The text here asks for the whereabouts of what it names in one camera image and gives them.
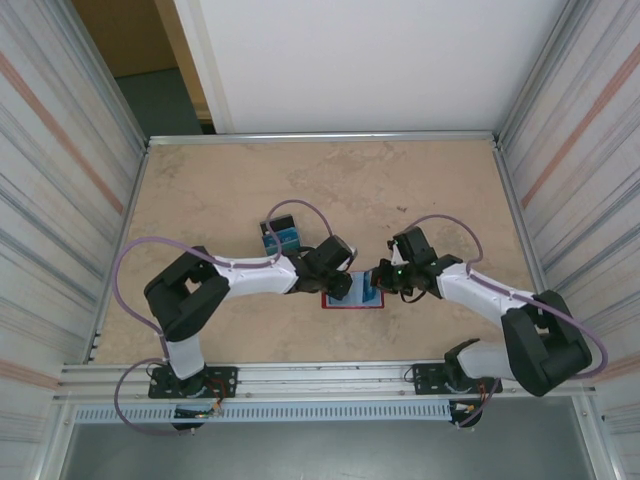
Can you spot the blue VIP card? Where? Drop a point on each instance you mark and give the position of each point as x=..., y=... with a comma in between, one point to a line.
x=369, y=292

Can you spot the red card holder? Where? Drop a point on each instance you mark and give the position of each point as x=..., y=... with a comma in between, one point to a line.
x=357, y=296

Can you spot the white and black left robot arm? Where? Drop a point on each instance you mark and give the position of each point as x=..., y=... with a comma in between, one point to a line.
x=250, y=275

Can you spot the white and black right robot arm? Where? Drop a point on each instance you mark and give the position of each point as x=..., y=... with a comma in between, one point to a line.
x=480, y=290

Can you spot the grey metal sheet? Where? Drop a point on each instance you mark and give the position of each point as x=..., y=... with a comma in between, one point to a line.
x=325, y=450

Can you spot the translucent striped side panel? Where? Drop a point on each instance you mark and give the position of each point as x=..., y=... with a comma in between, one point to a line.
x=50, y=200
x=590, y=150

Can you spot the brown wooden door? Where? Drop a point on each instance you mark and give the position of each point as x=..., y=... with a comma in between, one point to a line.
x=125, y=35

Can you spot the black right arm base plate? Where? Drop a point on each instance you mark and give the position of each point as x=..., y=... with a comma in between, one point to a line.
x=425, y=375

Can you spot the aluminium mounting rail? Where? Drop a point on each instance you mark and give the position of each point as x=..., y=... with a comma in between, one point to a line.
x=325, y=372

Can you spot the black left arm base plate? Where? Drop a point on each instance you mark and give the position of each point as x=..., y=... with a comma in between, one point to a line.
x=225, y=375

